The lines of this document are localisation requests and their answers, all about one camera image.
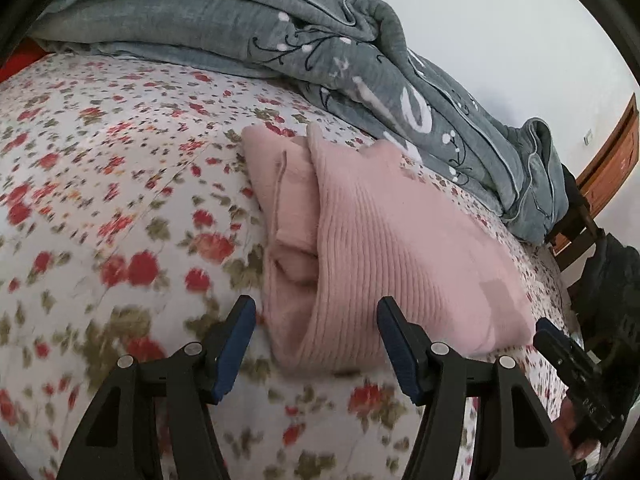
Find black puffer jacket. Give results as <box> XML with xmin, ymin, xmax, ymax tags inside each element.
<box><xmin>556</xmin><ymin>169</ymin><xmax>639</xmax><ymax>359</ymax></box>

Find pink knit sweater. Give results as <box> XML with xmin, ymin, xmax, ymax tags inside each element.
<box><xmin>242</xmin><ymin>126</ymin><xmax>534</xmax><ymax>373</ymax></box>

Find white wall switch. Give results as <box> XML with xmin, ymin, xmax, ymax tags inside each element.
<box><xmin>582</xmin><ymin>129</ymin><xmax>593</xmax><ymax>146</ymax></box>

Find floral bed sheet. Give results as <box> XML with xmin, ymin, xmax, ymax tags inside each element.
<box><xmin>1</xmin><ymin>54</ymin><xmax>567</xmax><ymax>479</ymax></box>

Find person's right hand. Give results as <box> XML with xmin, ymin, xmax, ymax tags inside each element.
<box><xmin>554</xmin><ymin>398</ymin><xmax>609</xmax><ymax>463</ymax></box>

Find red pillow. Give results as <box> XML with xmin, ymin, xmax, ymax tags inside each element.
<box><xmin>0</xmin><ymin>38</ymin><xmax>47</xmax><ymax>82</ymax></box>

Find orange wooden door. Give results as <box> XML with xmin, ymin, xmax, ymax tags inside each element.
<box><xmin>546</xmin><ymin>94</ymin><xmax>639</xmax><ymax>271</ymax></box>

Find grey floral quilt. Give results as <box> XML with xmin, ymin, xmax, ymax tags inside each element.
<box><xmin>29</xmin><ymin>0</ymin><xmax>568</xmax><ymax>244</ymax></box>

